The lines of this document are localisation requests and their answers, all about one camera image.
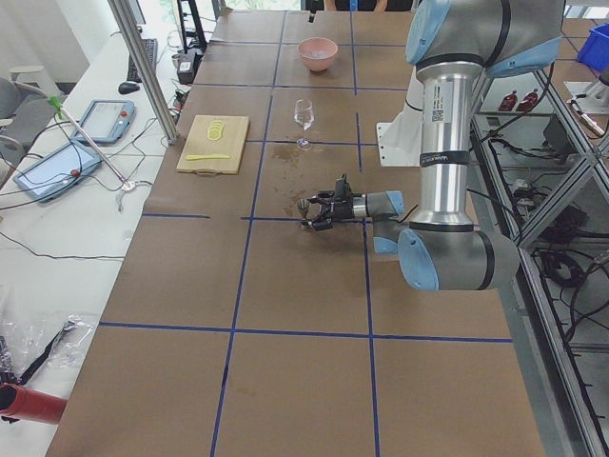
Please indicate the clear wine glass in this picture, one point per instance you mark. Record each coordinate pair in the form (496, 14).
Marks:
(304, 117)

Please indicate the blue plastic bin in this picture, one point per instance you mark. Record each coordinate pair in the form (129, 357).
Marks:
(595, 51)

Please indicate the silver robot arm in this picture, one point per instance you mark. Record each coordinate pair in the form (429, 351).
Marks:
(450, 44)

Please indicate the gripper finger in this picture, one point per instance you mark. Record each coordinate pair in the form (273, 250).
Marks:
(322, 198)
(318, 223)

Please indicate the lemon slices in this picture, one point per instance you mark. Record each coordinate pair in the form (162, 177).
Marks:
(215, 130)

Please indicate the pink bowl of ice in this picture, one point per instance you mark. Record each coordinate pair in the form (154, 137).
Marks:
(317, 53)

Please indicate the wooden cutting board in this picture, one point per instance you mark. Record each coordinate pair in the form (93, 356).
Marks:
(232, 143)

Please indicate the red cylinder bottle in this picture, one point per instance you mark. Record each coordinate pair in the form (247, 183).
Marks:
(21, 403)

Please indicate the clear plastic bag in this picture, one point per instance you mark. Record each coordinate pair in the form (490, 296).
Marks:
(52, 340)

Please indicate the aluminium frame post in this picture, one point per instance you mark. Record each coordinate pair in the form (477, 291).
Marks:
(128, 27)

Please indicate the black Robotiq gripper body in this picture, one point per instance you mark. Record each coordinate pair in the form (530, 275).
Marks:
(343, 209)

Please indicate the yellow plastic knife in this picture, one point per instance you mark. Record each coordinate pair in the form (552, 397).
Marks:
(213, 156)

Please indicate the steel cocktail jigger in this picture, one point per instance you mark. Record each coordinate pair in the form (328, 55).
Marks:
(303, 206)

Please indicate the blue teach pendant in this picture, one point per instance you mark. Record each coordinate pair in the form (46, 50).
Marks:
(106, 121)
(59, 171)

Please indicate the far blue teach pendant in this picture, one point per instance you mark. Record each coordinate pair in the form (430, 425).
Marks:
(106, 121)

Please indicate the near blue teach pendant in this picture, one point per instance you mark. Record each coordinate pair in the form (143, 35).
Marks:
(59, 171)

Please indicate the grey office chair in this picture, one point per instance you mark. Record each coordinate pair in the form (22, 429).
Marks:
(25, 113)

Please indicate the black computer mouse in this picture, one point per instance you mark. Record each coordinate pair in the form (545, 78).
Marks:
(128, 87)

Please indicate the metal rod green tip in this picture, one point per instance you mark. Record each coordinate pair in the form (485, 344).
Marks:
(126, 184)

